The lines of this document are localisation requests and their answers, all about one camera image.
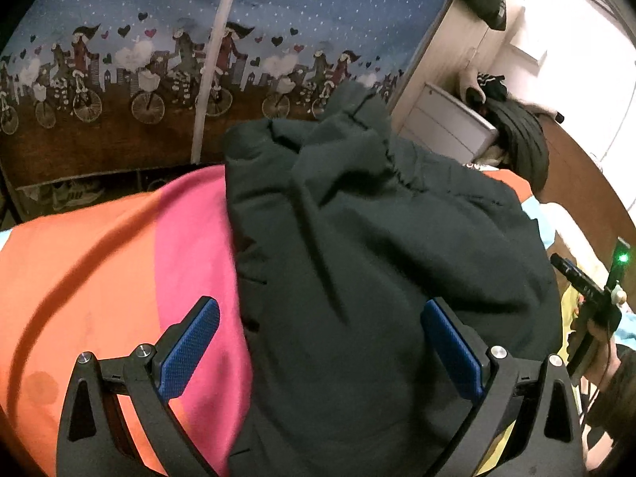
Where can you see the pile of dark clothes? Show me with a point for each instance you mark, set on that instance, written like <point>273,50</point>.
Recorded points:
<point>516,129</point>

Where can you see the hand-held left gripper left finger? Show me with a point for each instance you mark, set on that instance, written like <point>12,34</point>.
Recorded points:
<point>191,348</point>

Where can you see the brown wooden headboard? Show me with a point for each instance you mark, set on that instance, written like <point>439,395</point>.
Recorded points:
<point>581,179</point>

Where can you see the white drawer unit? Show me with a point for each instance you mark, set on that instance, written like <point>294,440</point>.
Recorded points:
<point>457,119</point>

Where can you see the black padded jacket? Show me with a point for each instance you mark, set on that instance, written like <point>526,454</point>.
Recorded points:
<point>372,258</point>

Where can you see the blue printed curtain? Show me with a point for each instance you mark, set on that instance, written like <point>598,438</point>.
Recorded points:
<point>124,10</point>

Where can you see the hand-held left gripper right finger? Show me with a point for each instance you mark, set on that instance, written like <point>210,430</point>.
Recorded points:
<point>454,353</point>

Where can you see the colourful striped bed sheet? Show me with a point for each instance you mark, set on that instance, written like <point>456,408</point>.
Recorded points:
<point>99,283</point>

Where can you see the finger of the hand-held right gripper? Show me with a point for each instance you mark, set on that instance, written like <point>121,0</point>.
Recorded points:
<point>576,276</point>

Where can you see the person's right hand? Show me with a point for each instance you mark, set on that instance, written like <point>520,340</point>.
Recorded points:
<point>598,343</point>

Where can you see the white strip on curtain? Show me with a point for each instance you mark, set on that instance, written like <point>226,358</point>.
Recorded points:
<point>216,59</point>

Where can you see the light wooden wardrobe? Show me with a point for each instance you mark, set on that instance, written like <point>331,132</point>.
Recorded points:
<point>447,44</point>

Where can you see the grey sneakers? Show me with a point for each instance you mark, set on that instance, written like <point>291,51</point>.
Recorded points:
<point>74,193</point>

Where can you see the person's right forearm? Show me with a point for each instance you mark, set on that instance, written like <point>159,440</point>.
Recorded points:
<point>616,417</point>

